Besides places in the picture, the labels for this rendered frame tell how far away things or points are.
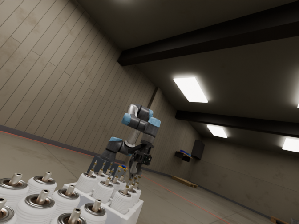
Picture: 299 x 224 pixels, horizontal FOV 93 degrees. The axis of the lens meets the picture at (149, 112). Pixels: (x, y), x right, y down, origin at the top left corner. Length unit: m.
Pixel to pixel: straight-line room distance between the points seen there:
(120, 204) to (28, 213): 0.44
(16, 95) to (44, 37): 1.11
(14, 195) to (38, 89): 2.70
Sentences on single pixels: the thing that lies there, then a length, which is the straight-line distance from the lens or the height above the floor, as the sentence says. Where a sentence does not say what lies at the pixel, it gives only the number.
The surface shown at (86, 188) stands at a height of 0.20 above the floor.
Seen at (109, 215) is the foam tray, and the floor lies 0.16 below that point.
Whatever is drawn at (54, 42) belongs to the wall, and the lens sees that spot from 3.39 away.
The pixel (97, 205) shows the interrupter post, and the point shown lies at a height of 0.27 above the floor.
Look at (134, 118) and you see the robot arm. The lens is 0.93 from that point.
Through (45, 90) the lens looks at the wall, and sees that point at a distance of 3.23.
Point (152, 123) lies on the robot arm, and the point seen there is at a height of 0.66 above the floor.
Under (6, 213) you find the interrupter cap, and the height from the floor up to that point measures 0.25.
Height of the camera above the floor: 0.48
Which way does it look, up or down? 16 degrees up
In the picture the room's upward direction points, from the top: 22 degrees clockwise
